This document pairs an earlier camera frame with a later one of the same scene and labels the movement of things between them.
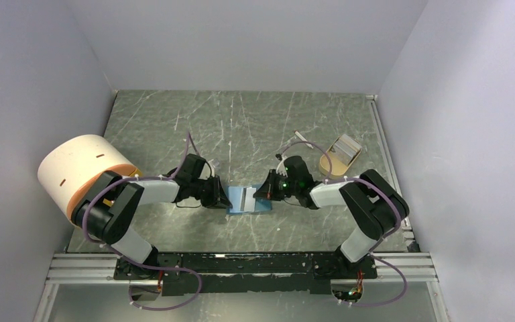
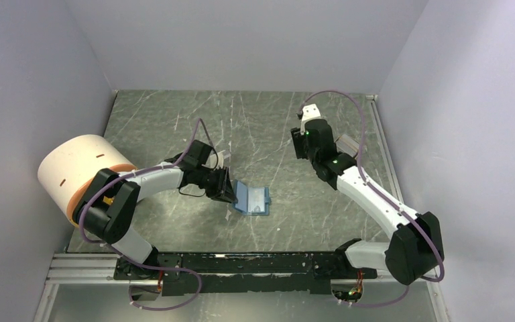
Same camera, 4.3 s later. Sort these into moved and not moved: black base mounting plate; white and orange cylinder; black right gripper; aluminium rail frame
Moved: black right gripper
Not moved: white and orange cylinder; black base mounting plate; aluminium rail frame
